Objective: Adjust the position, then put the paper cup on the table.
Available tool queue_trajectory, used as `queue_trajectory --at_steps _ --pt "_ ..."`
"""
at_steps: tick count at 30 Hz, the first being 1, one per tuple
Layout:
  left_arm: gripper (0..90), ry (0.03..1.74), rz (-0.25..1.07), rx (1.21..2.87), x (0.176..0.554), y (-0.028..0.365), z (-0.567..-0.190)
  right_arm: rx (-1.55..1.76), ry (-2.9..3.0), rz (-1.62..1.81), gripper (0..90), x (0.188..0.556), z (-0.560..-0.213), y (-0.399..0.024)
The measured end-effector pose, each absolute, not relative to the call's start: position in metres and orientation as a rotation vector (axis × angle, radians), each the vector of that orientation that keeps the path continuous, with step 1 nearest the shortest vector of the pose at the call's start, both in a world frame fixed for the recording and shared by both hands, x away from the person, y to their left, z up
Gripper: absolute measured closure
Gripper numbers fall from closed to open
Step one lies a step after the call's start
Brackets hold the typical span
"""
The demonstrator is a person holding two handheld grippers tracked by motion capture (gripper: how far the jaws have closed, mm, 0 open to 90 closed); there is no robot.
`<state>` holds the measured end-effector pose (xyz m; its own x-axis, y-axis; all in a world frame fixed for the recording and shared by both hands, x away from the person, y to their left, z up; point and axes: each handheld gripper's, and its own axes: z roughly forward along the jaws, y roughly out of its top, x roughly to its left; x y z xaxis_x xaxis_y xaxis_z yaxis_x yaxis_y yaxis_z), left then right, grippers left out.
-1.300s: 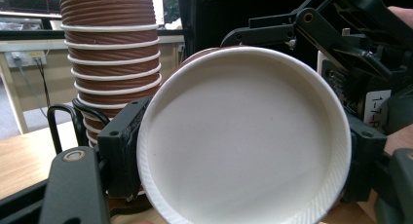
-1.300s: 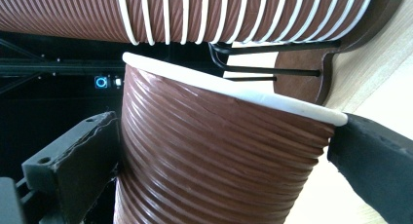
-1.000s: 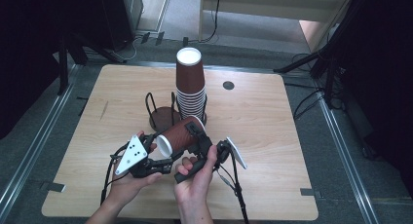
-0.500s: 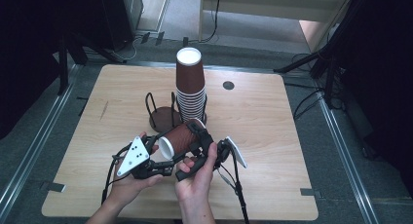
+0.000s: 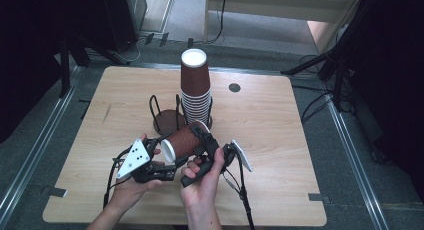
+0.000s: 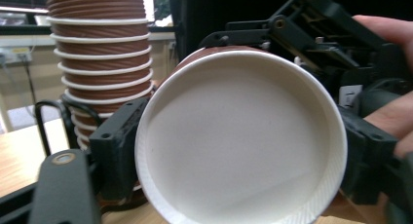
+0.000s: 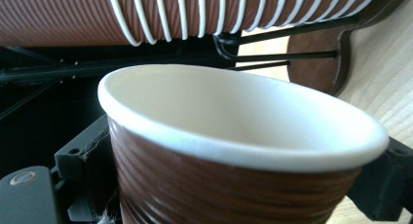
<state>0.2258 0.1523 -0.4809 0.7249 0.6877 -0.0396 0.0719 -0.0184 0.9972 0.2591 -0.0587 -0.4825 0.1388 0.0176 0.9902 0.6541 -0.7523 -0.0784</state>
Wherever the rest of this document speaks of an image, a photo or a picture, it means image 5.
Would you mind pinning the black round table grommet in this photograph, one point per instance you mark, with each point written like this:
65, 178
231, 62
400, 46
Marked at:
234, 87

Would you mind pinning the grey table bracket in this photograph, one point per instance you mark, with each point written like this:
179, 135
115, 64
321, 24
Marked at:
55, 192
318, 197

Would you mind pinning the black tripod stand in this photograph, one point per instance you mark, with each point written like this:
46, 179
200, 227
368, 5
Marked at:
336, 56

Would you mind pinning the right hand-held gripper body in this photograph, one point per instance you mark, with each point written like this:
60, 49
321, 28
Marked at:
213, 153

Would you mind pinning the person's left hand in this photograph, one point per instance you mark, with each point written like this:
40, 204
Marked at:
133, 190

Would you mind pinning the person's right hand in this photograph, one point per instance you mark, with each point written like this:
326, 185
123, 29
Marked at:
203, 186

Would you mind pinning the black curtain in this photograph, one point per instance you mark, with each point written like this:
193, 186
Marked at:
393, 73
30, 56

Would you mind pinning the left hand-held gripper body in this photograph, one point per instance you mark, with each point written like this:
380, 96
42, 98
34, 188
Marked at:
133, 158

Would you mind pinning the metal floor rail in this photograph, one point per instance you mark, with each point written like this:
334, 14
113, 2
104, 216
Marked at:
36, 150
356, 163

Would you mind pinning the dark cabinet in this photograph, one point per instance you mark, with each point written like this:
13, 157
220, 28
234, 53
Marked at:
123, 16

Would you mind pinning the stack of brown paper cups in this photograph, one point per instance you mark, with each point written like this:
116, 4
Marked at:
195, 76

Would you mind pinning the light wooden furniture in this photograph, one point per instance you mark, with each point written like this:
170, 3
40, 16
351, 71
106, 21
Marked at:
266, 6

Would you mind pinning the black metal stand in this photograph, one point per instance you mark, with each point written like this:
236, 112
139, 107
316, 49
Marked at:
65, 66

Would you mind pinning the single brown paper cup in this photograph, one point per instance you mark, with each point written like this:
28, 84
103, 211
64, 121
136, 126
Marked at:
181, 141

